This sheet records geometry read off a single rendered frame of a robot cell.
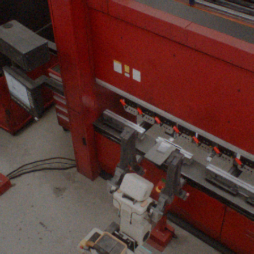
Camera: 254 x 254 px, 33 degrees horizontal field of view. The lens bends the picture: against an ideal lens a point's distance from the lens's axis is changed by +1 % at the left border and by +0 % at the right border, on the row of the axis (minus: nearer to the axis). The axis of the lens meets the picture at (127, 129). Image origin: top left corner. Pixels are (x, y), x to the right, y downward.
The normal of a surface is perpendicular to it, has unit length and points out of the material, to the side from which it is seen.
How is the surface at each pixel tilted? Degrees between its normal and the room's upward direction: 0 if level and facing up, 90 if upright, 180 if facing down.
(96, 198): 0
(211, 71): 90
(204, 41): 90
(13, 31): 0
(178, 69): 90
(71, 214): 0
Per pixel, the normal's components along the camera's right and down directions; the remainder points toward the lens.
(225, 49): -0.62, 0.57
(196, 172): -0.03, -0.71
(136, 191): -0.47, -0.05
